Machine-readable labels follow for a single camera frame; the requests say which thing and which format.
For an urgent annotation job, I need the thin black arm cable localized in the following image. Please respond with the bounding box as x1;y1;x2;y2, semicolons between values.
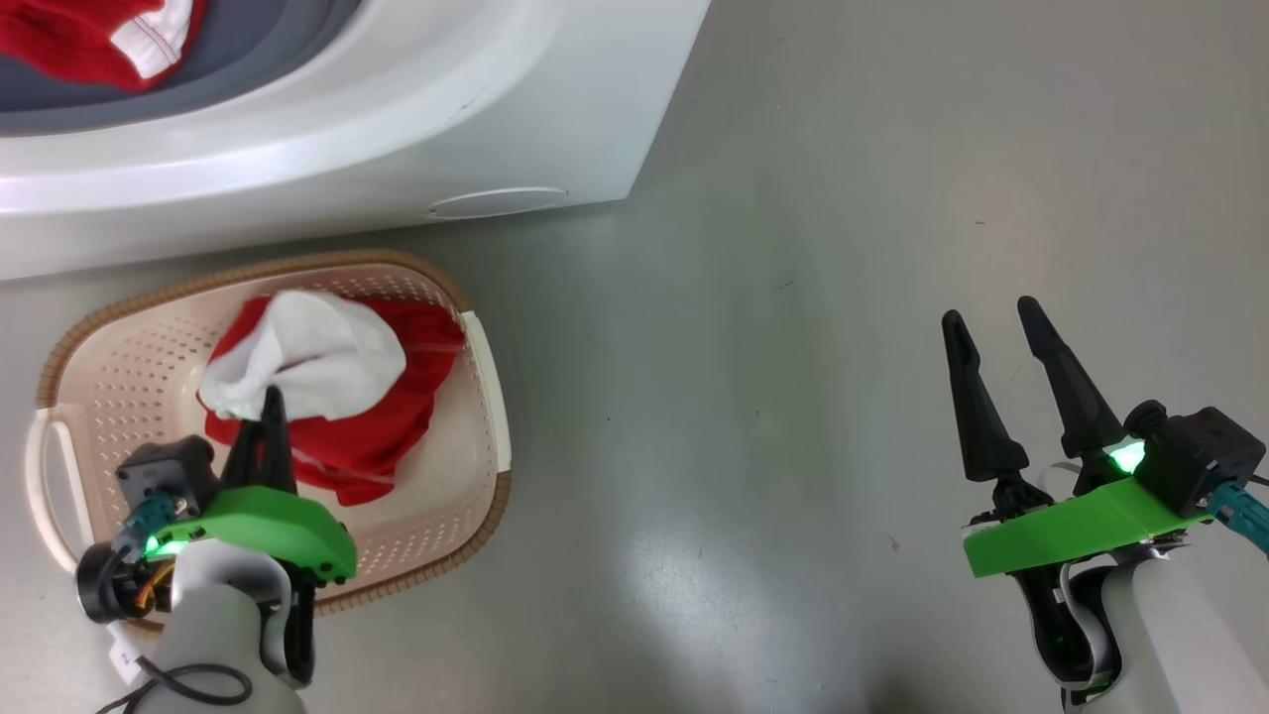
94;656;254;714

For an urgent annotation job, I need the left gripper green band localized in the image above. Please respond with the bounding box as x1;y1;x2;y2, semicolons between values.
145;387;358;588

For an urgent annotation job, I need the red jersey with lettering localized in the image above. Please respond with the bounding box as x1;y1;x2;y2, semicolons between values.
0;0;209;93

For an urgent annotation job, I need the right teal cable connector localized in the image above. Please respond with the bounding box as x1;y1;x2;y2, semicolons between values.
1205;481;1269;556

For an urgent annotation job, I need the left teal cable connector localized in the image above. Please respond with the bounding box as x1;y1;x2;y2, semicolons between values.
121;493;181;558

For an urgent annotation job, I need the cream perforated laundry basket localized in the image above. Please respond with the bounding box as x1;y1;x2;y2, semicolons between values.
25;250;514;633

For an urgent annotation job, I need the teal cable connector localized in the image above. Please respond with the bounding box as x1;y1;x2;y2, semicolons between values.
1205;481;1269;556
121;493;181;558

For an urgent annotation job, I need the red and white garment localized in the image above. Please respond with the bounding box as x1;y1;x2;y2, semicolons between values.
196;290;467;507

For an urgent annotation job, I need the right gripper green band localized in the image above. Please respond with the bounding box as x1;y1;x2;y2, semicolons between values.
940;296;1217;579

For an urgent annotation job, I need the white front-load washing machine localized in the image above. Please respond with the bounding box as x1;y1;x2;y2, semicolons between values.
0;0;713;282

